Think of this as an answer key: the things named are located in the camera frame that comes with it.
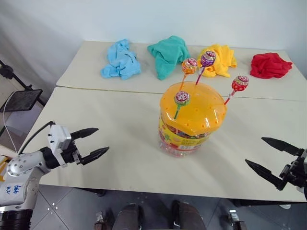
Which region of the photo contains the yellow box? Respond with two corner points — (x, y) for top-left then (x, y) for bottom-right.
(0, 155), (7, 183)

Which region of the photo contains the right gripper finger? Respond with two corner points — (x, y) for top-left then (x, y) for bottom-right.
(245, 159), (289, 191)
(260, 137), (306, 157)

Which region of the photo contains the light blue cloth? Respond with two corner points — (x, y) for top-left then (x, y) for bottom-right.
(99, 38), (143, 81)

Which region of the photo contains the clear lollipop jar orange lid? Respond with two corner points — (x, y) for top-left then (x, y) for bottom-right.
(157, 81), (228, 159)

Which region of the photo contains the black tablet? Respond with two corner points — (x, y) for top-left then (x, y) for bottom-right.
(4, 89), (44, 113)

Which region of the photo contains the red wrapped lollipop green stick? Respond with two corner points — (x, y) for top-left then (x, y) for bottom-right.
(174, 91), (191, 120)

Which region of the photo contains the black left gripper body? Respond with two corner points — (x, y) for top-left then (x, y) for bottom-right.
(60, 139), (83, 166)

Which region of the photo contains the orange wrapped lollipop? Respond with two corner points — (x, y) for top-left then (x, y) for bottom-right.
(179, 57), (199, 90)

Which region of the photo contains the black tablet stand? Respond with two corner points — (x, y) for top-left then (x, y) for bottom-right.
(0, 59), (47, 106)

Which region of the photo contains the purple wrapped lollipop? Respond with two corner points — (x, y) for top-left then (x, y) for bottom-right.
(195, 50), (217, 86)

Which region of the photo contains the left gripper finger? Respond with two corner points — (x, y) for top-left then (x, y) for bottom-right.
(71, 127), (100, 141)
(80, 147), (110, 166)

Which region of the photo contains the red cloth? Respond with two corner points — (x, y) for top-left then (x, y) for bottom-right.
(249, 52), (294, 80)

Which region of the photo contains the dark rounded shape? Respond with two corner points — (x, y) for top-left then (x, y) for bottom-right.
(171, 200), (207, 230)
(112, 203), (145, 230)

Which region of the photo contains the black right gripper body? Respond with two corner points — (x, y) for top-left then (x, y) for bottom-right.
(279, 155), (307, 190)

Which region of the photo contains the white cable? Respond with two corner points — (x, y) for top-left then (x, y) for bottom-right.
(3, 92), (19, 154)

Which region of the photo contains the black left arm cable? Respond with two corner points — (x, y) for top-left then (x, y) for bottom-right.
(18, 121), (56, 155)

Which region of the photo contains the teal green cloth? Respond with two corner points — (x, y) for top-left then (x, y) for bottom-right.
(146, 35), (191, 81)

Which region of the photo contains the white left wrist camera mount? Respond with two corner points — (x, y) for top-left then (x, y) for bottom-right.
(47, 124), (72, 166)

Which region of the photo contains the yellow cloth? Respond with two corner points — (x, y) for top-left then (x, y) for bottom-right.
(197, 43), (238, 79)

